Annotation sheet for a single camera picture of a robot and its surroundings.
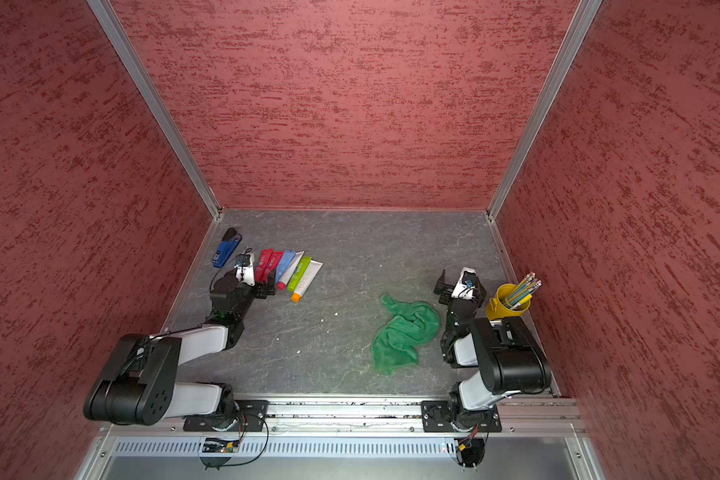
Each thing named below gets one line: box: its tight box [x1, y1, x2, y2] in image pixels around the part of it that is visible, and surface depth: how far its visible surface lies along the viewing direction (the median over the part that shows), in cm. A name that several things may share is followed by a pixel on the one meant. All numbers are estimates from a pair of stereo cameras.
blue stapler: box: [212, 227, 243, 268], surface depth 109 cm
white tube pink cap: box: [277, 250, 305, 291], surface depth 102 cm
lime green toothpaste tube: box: [287, 256, 312, 292], surface depth 102 cm
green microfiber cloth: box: [372, 293, 441, 371], surface depth 87 cm
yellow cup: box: [486, 283, 531, 321], surface depth 86 cm
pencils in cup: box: [503, 271, 542, 310], surface depth 85 cm
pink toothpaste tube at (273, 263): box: [263, 251, 284, 283], surface depth 105 cm
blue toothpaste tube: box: [276, 250, 296, 284], surface depth 106 cm
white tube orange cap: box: [291, 260, 324, 303], surface depth 101 cm
